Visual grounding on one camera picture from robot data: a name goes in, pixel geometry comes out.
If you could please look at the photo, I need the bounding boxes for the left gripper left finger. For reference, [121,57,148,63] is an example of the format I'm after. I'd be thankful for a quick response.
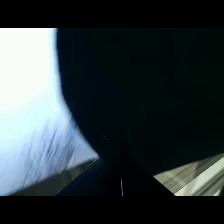
[57,157,123,197]

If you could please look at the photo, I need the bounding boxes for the silver frame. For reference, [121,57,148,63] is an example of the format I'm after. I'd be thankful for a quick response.
[153,152,224,197]

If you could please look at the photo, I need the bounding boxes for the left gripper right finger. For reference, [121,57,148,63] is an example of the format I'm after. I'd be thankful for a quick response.
[121,161,176,197]

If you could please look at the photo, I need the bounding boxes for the black garment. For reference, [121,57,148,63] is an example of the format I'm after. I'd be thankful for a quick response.
[55,28,224,177]

